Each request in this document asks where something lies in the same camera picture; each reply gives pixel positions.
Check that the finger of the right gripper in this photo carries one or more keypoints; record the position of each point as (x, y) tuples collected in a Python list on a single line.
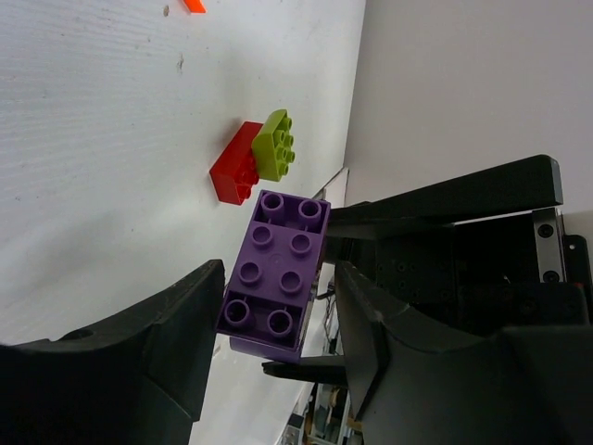
[(328, 369)]

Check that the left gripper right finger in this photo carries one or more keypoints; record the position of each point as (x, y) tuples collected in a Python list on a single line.
[(414, 380)]

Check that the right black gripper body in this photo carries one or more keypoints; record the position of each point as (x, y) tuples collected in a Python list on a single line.
[(478, 252)]

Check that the green and red lego stack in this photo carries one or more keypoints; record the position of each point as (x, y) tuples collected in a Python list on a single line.
[(258, 151)]

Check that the small orange lego pieces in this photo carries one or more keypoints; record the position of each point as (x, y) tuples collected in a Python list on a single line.
[(195, 6)]

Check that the purple butterfly lego bricks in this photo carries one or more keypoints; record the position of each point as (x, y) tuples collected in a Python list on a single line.
[(269, 298)]

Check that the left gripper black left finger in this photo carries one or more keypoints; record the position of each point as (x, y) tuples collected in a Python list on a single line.
[(136, 377)]

